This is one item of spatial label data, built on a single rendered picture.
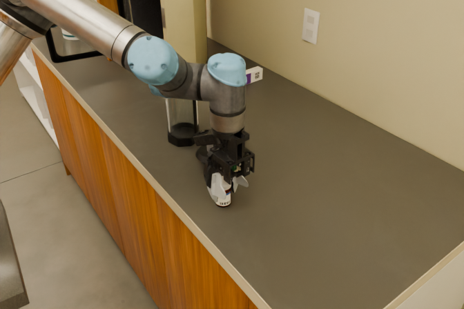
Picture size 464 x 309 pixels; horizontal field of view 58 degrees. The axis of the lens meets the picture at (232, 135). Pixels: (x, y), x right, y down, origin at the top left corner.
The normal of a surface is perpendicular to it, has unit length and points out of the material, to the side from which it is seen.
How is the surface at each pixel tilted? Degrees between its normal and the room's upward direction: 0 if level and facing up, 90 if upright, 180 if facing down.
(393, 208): 0
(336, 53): 90
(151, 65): 52
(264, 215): 1
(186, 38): 90
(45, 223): 0
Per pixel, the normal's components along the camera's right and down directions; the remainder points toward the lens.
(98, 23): -0.11, -0.16
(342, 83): -0.81, 0.33
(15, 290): 0.00, -0.83
